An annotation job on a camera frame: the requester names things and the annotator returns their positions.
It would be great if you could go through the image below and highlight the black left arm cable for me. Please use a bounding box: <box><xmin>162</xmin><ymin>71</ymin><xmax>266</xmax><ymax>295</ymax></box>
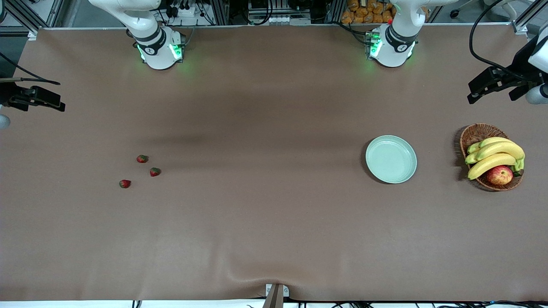
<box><xmin>469</xmin><ymin>0</ymin><xmax>528</xmax><ymax>83</ymax></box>

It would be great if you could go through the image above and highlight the brown wicker basket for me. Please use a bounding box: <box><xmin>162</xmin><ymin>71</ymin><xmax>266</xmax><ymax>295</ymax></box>
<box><xmin>460</xmin><ymin>123</ymin><xmax>524</xmax><ymax>192</ymax></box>

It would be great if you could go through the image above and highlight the white power strip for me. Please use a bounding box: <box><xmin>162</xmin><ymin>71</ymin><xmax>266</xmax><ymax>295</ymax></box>
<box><xmin>171</xmin><ymin>4</ymin><xmax>197</xmax><ymax>18</ymax></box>

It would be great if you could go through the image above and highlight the red apple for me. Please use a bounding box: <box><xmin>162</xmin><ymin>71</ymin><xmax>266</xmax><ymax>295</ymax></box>
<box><xmin>487</xmin><ymin>166</ymin><xmax>514</xmax><ymax>186</ymax></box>

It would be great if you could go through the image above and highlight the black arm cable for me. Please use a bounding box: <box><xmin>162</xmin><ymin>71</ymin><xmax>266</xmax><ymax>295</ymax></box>
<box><xmin>0</xmin><ymin>51</ymin><xmax>61</xmax><ymax>86</ymax></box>
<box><xmin>469</xmin><ymin>0</ymin><xmax>528</xmax><ymax>83</ymax></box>

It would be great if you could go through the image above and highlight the aluminium frame post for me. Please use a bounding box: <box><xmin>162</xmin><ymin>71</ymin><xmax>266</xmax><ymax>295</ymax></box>
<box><xmin>212</xmin><ymin>0</ymin><xmax>229</xmax><ymax>25</ymax></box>
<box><xmin>512</xmin><ymin>0</ymin><xmax>548</xmax><ymax>35</ymax></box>
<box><xmin>4</xmin><ymin>0</ymin><xmax>43</xmax><ymax>41</ymax></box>
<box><xmin>328</xmin><ymin>0</ymin><xmax>346</xmax><ymax>24</ymax></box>

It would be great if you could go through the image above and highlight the white connector block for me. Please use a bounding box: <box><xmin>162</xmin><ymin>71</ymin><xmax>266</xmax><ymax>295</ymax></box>
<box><xmin>265</xmin><ymin>15</ymin><xmax>311</xmax><ymax>25</ymax></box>

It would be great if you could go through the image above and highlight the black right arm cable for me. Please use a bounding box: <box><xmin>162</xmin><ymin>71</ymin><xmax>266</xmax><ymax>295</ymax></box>
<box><xmin>0</xmin><ymin>51</ymin><xmax>61</xmax><ymax>86</ymax></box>

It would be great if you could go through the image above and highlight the yellow banana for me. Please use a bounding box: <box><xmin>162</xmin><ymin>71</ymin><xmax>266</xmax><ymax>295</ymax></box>
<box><xmin>467</xmin><ymin>153</ymin><xmax>518</xmax><ymax>181</ymax></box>
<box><xmin>467</xmin><ymin>136</ymin><xmax>514</xmax><ymax>154</ymax></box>
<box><xmin>465</xmin><ymin>141</ymin><xmax>525</xmax><ymax>165</ymax></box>

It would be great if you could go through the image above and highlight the metal table edge bracket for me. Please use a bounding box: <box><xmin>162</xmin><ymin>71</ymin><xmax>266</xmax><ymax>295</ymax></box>
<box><xmin>265</xmin><ymin>284</ymin><xmax>290</xmax><ymax>308</ymax></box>

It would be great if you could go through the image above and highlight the bag of orange snacks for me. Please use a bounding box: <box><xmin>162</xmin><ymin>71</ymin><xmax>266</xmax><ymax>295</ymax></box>
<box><xmin>341</xmin><ymin>0</ymin><xmax>396</xmax><ymax>24</ymax></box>

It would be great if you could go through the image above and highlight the pale green round plate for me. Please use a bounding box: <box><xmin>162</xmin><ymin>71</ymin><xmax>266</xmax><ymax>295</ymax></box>
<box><xmin>366</xmin><ymin>135</ymin><xmax>417</xmax><ymax>184</ymax></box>

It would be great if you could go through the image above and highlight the brown table mat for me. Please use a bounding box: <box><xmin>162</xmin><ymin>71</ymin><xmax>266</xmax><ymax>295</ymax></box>
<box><xmin>0</xmin><ymin>24</ymin><xmax>548</xmax><ymax>302</ymax></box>

